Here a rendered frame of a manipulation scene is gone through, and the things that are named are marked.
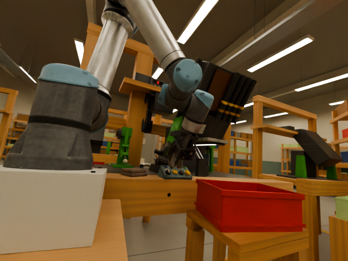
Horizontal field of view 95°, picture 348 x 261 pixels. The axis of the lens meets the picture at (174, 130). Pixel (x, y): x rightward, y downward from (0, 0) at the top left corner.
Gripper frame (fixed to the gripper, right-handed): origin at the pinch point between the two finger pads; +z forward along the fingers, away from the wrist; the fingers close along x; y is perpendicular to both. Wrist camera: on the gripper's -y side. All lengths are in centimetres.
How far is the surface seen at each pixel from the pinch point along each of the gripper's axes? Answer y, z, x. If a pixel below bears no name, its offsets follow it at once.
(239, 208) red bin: 30.1, -9.1, 9.8
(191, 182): 4.0, 6.4, 11.9
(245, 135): -394, 132, 533
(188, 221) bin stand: 20.8, 10.1, 4.1
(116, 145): -605, 392, 63
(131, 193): 6.8, 10.4, -16.3
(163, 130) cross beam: -73, 18, 22
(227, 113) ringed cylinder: -27, -23, 41
